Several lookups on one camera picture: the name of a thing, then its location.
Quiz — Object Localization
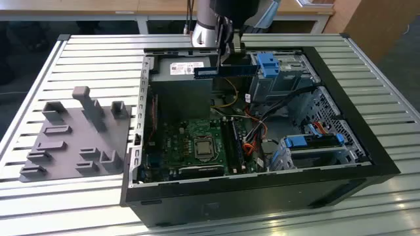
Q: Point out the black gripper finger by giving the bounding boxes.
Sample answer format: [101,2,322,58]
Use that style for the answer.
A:
[214,17,234,67]
[221,28,252,66]

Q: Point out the blue RAM stick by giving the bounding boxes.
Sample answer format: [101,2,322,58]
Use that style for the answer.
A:
[193,64,257,80]

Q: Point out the black RAM slot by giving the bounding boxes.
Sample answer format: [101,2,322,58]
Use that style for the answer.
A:
[221,117,240,175]

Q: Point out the blue disk carrier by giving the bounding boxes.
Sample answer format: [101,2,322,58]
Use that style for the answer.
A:
[257,53,280,78]
[284,135,344,149]

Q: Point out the grey power supply unit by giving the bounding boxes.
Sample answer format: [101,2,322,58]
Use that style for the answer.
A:
[149,58,213,120]

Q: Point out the metal CPU socket cover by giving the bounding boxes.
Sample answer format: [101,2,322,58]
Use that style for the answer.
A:
[193,139,217,162]

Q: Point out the green motherboard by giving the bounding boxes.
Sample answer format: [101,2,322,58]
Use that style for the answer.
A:
[144,118,262,182]

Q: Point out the grey round speaker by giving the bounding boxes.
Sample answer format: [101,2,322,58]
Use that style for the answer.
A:
[260,140,280,156]

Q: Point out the silver CPU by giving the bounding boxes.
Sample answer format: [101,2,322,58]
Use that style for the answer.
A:
[196,143,212,156]

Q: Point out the wooden cabinet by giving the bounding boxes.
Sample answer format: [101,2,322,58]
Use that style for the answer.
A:
[322,0,420,62]

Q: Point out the black graphics card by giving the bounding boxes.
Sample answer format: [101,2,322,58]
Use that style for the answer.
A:
[178,164,226,179]

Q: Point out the grey plastic parts rack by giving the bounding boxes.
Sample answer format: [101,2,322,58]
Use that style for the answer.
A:
[18,86,132,183]

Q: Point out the black open PC case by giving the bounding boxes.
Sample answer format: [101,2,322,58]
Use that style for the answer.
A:
[120,46,401,228]

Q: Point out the thin black hanging cable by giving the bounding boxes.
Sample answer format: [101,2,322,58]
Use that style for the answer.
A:
[184,0,193,34]

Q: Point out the yellow wire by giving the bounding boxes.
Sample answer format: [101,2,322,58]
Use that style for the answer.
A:
[210,78,238,108]

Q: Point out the black cable bundle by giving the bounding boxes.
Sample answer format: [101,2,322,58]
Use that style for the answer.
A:
[248,86,324,138]

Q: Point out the thin red wire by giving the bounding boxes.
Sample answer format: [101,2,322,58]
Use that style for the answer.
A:
[146,94,158,146]

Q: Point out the wooden desk white frame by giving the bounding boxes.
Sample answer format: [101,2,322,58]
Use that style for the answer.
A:
[0,0,336,35]

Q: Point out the orange wire bundle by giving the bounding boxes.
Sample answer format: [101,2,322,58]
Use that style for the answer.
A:
[241,143,264,157]

